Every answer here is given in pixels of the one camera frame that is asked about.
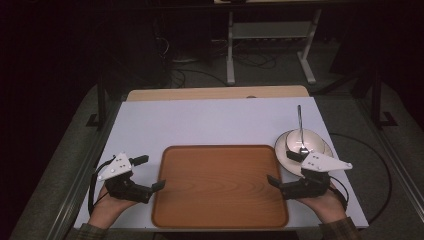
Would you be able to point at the metal spoon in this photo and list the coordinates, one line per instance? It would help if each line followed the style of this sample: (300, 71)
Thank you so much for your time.
(300, 123)

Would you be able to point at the black metal stand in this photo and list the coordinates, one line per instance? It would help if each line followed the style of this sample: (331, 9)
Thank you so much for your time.
(377, 106)
(101, 106)

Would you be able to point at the brown wooden tray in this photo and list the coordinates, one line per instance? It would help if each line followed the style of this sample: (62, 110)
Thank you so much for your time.
(216, 186)

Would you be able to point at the white table mat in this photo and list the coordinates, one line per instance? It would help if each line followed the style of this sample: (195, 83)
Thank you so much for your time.
(200, 123)

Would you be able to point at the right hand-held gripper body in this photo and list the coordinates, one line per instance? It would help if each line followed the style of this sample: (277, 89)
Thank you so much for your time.
(320, 164)

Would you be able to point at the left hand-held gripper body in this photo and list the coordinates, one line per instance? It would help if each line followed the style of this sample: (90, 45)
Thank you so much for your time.
(116, 168)

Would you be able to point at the person's right hand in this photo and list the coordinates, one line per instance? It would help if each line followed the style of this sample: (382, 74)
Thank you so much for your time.
(328, 208)

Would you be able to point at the white metal desk frame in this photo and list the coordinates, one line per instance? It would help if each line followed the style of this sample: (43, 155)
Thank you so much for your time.
(270, 30)

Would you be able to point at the person's left hand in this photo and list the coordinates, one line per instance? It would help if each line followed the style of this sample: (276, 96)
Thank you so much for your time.
(106, 208)

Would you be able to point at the white round plate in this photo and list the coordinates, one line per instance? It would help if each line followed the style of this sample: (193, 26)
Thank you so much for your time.
(283, 148)

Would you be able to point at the white bowl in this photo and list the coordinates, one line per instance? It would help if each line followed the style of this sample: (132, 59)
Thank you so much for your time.
(315, 141)

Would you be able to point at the light wooden table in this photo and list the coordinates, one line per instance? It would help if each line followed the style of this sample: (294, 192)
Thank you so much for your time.
(216, 93)

